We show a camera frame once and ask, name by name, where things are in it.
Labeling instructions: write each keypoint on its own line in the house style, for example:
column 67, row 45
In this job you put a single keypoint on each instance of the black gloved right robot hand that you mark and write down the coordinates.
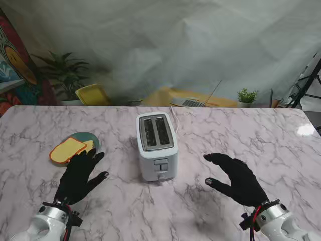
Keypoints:
column 243, row 180

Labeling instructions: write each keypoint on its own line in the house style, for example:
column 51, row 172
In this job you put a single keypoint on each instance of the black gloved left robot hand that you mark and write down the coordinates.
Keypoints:
column 75, row 175

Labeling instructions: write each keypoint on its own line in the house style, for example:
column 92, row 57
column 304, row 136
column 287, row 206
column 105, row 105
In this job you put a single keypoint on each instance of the toy toast slice orange crust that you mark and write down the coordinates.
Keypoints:
column 89, row 144
column 66, row 150

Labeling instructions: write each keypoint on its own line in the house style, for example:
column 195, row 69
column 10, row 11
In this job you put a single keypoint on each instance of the teal round plate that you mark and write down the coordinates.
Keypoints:
column 86, row 135

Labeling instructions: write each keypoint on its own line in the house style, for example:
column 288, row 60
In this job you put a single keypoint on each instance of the yellow plastic chair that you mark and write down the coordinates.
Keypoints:
column 92, row 96

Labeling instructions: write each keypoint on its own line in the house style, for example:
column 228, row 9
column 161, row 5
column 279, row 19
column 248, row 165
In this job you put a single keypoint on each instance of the small green potted plant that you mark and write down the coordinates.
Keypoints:
column 247, row 96

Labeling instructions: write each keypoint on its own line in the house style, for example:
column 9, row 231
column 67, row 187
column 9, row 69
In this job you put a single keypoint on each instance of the white two-slot toaster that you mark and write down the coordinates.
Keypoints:
column 159, row 160

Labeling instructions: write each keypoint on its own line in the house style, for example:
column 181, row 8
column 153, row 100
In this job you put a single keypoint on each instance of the thin dark laptop lid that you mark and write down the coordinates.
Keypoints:
column 271, row 98

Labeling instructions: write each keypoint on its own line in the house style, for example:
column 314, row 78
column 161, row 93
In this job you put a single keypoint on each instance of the open silver laptop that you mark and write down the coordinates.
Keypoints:
column 186, row 102

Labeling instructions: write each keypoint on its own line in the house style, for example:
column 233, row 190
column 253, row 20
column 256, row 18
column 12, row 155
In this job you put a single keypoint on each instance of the large green potted plant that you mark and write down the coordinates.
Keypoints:
column 66, row 72

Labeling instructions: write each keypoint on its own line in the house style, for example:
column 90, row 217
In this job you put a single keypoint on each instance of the black tripod stand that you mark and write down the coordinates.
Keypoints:
column 306, row 85

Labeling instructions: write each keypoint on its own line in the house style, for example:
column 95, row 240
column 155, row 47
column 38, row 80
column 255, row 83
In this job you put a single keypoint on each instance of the yellow wooden desk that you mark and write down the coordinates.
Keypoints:
column 160, row 96

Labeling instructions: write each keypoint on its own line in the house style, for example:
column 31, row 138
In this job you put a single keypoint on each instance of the colourful smiley mural banner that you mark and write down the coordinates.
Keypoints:
column 15, row 75

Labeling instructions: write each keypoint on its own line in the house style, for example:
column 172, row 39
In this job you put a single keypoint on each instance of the white crumpled backdrop sheet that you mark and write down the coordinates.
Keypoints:
column 175, row 37

